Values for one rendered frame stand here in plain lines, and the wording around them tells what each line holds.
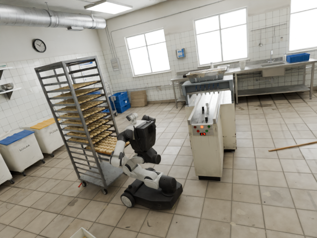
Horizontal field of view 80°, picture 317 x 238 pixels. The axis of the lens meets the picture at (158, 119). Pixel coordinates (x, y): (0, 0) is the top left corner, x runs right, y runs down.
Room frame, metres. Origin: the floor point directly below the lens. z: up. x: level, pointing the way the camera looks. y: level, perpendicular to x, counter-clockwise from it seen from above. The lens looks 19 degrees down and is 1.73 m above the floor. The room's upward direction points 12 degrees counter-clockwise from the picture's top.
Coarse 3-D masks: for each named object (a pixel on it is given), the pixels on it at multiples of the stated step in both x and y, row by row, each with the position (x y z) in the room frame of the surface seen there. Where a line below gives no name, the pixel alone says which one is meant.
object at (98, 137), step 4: (104, 132) 2.57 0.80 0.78; (108, 132) 2.52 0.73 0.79; (96, 136) 2.45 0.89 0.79; (100, 136) 2.44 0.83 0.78; (104, 136) 2.41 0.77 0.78; (72, 140) 2.52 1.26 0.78; (76, 140) 2.46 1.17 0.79; (80, 140) 2.43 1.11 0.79; (84, 140) 2.40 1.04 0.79; (92, 140) 2.34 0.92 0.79; (96, 140) 2.31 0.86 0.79
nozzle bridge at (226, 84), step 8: (216, 80) 2.67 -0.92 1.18; (224, 80) 2.58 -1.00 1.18; (232, 80) 2.54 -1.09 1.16; (184, 88) 2.81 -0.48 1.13; (192, 88) 2.85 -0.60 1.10; (208, 88) 2.75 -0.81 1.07; (216, 88) 2.71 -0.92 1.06; (224, 88) 2.65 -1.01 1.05; (232, 88) 2.54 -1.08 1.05; (232, 96) 2.64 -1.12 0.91
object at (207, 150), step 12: (204, 108) 2.57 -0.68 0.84; (192, 120) 2.20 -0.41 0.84; (204, 120) 2.12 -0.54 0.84; (216, 132) 1.99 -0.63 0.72; (192, 144) 2.11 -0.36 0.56; (204, 144) 2.05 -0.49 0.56; (216, 144) 1.99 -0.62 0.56; (204, 156) 2.06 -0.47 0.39; (216, 156) 2.00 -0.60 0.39; (204, 168) 2.06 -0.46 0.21; (216, 168) 2.00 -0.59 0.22; (216, 180) 2.04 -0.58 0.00
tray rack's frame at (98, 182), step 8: (56, 64) 2.24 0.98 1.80; (40, 80) 2.53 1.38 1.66; (72, 80) 2.91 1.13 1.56; (48, 96) 2.55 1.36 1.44; (56, 120) 2.53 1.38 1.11; (64, 136) 2.55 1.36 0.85; (72, 160) 2.54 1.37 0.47; (104, 168) 2.67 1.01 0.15; (112, 168) 2.62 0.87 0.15; (80, 176) 2.57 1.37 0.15; (88, 176) 2.53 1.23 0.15; (96, 176) 2.48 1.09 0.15; (104, 176) 2.44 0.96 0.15; (112, 176) 2.40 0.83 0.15; (120, 176) 2.40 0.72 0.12; (96, 184) 2.28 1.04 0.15; (104, 192) 2.20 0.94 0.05
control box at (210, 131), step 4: (192, 124) 2.08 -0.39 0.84; (196, 124) 2.06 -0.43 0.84; (200, 124) 2.04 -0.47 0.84; (204, 124) 2.01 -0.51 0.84; (208, 124) 1.99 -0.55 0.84; (212, 124) 1.98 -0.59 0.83; (192, 128) 2.07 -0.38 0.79; (196, 128) 2.05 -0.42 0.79; (200, 128) 2.03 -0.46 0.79; (204, 128) 2.01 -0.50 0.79; (208, 128) 1.99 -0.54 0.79; (212, 128) 1.98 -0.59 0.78; (192, 132) 2.07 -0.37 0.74; (196, 132) 2.05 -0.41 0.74; (200, 132) 2.03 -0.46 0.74; (204, 132) 2.01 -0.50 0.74; (208, 132) 2.00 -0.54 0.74; (212, 132) 1.98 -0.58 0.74
